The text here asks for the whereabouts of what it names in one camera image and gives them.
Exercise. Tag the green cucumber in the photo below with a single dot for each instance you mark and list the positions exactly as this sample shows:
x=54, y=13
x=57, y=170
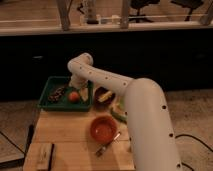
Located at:
x=118, y=116

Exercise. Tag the wooden post left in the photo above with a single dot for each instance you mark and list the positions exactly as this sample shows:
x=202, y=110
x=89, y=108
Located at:
x=64, y=15

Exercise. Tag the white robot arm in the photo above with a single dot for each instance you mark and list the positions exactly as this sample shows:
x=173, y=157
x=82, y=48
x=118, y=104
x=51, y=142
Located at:
x=149, y=124

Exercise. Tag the red apple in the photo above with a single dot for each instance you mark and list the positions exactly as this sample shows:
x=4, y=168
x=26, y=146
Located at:
x=74, y=97

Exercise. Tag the orange bowl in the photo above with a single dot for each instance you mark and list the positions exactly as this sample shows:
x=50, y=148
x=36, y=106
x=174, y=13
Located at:
x=103, y=129

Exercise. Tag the yellow banana pieces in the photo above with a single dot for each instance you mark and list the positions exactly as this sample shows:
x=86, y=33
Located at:
x=105, y=96

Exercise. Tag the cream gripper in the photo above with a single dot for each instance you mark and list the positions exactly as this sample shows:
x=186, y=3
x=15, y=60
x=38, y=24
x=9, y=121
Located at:
x=78, y=83

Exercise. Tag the dark brown bowl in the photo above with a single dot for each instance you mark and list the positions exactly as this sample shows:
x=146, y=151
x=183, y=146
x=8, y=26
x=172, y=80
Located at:
x=99, y=91

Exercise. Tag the wooden post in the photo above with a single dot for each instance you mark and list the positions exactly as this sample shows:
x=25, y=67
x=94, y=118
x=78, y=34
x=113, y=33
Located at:
x=64, y=15
x=124, y=21

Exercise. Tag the metal fork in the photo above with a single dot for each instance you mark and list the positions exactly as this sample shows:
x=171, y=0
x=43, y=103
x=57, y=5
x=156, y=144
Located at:
x=104, y=147

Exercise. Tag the wooden post middle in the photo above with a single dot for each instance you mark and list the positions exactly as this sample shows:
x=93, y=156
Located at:
x=124, y=21

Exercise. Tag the wooden block with black edge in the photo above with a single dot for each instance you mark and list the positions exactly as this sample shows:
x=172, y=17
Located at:
x=45, y=157

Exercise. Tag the black office chair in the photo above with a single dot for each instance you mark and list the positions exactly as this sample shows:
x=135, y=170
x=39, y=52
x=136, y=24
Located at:
x=138, y=5

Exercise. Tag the dark grape bunch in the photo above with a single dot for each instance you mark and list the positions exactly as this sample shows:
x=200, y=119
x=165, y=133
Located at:
x=57, y=94

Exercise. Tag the green plastic cup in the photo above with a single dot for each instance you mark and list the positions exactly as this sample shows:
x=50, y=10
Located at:
x=121, y=104

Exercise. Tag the green plastic tray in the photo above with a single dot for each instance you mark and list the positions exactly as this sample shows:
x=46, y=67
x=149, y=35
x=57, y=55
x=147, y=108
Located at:
x=64, y=104

